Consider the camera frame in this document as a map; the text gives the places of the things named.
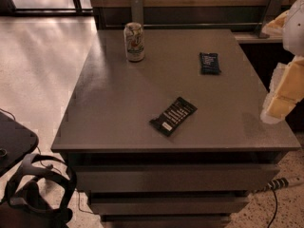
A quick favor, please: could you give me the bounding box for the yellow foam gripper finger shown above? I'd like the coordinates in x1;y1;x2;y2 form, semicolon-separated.
260;56;304;124

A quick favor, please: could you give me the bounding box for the blue rxbar blueberry bar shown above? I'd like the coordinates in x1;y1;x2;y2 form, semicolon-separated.
199;52;221;75

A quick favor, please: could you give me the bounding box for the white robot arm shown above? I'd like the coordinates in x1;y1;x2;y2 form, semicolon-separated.
260;0;304;124

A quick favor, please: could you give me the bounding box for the black rxbar chocolate bar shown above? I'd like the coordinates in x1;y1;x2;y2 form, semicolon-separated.
149;97;197;137

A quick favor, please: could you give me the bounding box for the grey drawer cabinet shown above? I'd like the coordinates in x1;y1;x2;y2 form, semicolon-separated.
52;29;299;228

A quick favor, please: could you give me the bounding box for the white green soda can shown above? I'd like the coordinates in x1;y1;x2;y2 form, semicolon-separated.
123;22;144;62

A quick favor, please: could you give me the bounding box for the black side table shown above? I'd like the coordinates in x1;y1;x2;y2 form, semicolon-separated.
0;113;39;177

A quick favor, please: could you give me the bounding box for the black VR headset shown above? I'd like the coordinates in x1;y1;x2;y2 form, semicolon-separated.
4;154;77;228

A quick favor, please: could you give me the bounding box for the grey angled bracket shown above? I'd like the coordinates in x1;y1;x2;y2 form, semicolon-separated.
256;0;283;39

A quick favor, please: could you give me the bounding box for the striped cable connector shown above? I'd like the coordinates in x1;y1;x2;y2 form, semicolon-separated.
255;177;304;193

